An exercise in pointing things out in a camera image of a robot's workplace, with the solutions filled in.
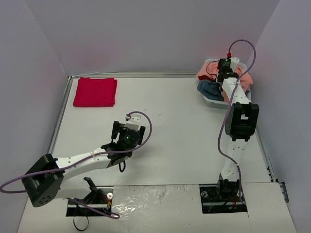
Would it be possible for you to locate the white plastic laundry basket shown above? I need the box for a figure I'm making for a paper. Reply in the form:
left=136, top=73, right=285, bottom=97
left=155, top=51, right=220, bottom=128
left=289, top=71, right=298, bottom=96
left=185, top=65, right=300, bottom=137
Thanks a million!
left=201, top=58, right=252, bottom=110

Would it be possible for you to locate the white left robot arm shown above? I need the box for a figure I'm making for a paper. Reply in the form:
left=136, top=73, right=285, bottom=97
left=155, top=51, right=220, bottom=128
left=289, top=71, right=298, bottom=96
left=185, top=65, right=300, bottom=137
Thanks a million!
left=22, top=121, right=146, bottom=207

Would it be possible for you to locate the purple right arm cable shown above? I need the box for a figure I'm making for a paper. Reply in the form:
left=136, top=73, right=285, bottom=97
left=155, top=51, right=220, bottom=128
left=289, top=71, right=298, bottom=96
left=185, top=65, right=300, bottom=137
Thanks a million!
left=217, top=39, right=257, bottom=204

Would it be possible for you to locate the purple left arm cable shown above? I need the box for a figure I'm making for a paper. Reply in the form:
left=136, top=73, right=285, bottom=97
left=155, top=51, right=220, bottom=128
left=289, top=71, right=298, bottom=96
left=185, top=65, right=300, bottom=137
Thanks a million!
left=0, top=111, right=153, bottom=219

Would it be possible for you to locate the folded red t-shirt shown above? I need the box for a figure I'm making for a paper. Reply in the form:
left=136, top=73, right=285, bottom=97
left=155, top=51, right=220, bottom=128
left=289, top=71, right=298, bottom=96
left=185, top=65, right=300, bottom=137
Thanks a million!
left=73, top=77, right=118, bottom=107

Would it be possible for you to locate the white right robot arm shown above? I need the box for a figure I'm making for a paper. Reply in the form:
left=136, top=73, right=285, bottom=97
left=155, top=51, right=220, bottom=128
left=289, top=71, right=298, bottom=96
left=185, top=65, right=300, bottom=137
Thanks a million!
left=215, top=54, right=259, bottom=200

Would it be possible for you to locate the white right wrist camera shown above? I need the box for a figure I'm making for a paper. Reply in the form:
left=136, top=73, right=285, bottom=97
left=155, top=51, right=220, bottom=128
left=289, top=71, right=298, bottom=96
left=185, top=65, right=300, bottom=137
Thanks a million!
left=230, top=57, right=240, bottom=72

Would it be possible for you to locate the salmon pink t-shirt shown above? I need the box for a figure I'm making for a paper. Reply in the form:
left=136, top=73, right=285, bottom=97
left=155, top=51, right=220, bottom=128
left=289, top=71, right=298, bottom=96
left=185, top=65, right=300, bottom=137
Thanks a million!
left=195, top=59, right=253, bottom=93

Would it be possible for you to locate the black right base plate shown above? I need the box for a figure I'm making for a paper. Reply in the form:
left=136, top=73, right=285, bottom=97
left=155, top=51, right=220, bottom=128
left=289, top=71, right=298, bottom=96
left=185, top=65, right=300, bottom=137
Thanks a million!
left=199, top=184, right=247, bottom=214

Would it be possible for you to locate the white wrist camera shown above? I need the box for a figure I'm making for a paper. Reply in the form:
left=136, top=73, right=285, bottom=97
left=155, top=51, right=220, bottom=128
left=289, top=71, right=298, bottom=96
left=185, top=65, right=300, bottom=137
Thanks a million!
left=230, top=57, right=240, bottom=72
left=124, top=114, right=141, bottom=131

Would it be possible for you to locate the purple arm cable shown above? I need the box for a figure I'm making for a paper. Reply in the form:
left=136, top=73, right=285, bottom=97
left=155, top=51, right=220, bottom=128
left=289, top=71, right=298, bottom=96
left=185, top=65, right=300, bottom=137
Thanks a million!
left=0, top=111, right=153, bottom=219
left=217, top=39, right=257, bottom=204

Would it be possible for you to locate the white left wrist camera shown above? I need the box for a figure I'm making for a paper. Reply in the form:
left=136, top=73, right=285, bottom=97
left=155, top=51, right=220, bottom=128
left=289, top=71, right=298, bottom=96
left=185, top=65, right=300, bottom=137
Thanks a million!
left=124, top=114, right=141, bottom=131

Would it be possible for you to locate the blue-grey t-shirt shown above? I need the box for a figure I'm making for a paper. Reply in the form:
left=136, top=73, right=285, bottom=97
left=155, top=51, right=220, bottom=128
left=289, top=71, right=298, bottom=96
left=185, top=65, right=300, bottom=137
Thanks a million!
left=197, top=80, right=224, bottom=101

